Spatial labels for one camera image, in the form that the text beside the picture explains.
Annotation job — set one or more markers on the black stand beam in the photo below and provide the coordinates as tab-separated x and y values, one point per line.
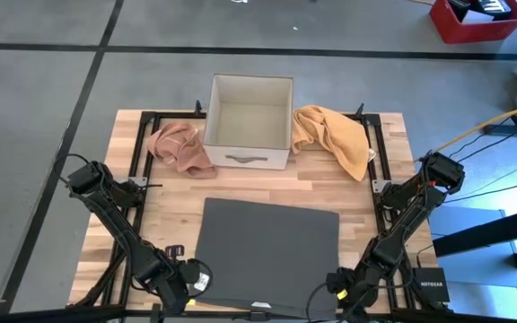
487	231

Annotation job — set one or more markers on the grey towel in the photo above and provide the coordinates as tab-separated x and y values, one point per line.
267	251

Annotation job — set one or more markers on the black device in crate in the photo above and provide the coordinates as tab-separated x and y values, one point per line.
487	6

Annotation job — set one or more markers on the orange towel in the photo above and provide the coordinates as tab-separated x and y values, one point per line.
335	134

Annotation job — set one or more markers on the pink towel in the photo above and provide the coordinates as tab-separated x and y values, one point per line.
182	150

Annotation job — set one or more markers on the black metal table frame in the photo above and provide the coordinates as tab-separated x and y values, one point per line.
173	116

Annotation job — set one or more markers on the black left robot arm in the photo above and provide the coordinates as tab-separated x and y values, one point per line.
115	215

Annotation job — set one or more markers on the black Netgear network switch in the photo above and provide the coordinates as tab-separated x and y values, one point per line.
431	285

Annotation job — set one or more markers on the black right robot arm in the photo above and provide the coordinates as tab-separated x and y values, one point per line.
409	211

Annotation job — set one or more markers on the beige fabric storage box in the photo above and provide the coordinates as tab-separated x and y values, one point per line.
249	125

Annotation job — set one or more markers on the red plastic crate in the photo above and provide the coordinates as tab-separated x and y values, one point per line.
474	32

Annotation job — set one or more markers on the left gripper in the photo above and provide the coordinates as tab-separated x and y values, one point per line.
171	280

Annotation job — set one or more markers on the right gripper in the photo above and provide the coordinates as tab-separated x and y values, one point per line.
357	287

